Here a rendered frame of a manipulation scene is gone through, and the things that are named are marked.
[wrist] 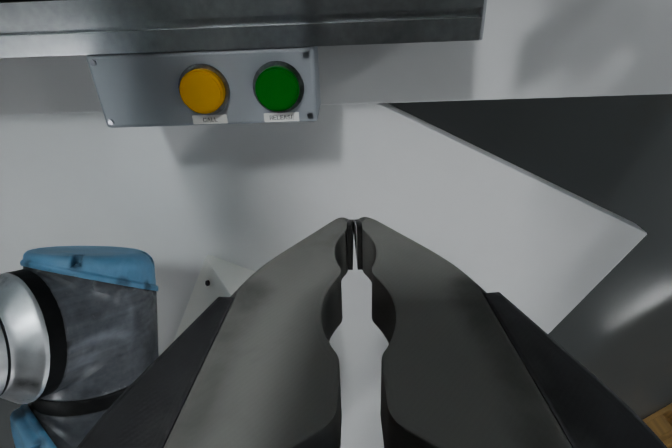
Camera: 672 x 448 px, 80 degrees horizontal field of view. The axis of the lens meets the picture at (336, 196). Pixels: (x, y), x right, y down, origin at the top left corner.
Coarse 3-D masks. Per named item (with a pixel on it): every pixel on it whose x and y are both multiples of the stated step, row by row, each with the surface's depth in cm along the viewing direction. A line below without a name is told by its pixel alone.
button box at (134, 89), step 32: (96, 64) 37; (128, 64) 37; (160, 64) 37; (192, 64) 37; (224, 64) 37; (256, 64) 37; (288, 64) 37; (128, 96) 38; (160, 96) 38; (256, 96) 38
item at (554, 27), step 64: (0, 0) 44; (512, 0) 43; (576, 0) 43; (640, 0) 43; (0, 64) 47; (64, 64) 47; (320, 64) 46; (384, 64) 46; (448, 64) 46; (512, 64) 46; (576, 64) 46; (640, 64) 46
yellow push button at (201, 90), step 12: (192, 72) 36; (204, 72) 36; (180, 84) 37; (192, 84) 37; (204, 84) 37; (216, 84) 37; (192, 96) 37; (204, 96) 37; (216, 96) 37; (192, 108) 38; (204, 108) 38; (216, 108) 38
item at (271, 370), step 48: (336, 240) 11; (240, 288) 9; (288, 288) 9; (336, 288) 10; (240, 336) 8; (288, 336) 8; (240, 384) 7; (288, 384) 7; (336, 384) 7; (192, 432) 6; (240, 432) 6; (288, 432) 6; (336, 432) 7
